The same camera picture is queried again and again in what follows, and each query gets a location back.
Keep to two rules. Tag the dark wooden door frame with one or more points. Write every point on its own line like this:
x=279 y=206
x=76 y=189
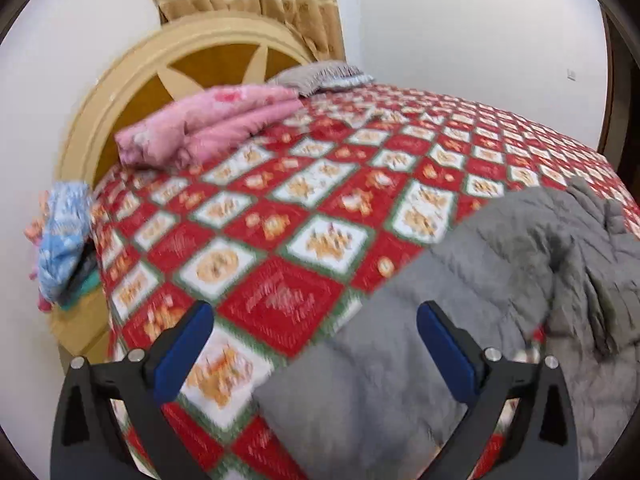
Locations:
x=619 y=85

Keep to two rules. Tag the teal folded cloth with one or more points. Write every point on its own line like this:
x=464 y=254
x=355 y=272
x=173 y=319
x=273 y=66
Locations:
x=82 y=287

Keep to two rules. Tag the grey padded jacket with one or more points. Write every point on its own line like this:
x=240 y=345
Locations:
x=400 y=320

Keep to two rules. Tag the pink folded quilt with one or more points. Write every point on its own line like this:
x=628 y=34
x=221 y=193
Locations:
x=200 y=120

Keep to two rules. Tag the red patterned bedspread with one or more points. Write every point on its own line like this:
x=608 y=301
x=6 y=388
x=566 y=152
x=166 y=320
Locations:
x=300 y=240

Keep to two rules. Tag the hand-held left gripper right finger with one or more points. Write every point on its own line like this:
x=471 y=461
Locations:
x=445 y=350

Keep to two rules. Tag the blue patterned cloth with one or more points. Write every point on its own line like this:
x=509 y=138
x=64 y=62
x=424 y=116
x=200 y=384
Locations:
x=62 y=240

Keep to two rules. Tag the grey striped pillow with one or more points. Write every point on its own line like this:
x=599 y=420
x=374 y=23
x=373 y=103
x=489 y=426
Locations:
x=320 y=76

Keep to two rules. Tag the cream wooden headboard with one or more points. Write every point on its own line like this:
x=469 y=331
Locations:
x=150 y=60

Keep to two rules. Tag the cream wooden nightstand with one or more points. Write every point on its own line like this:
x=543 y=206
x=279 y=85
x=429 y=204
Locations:
x=80 y=327

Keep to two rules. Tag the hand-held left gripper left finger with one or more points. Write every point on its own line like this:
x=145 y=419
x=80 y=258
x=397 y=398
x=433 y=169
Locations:
x=182 y=350

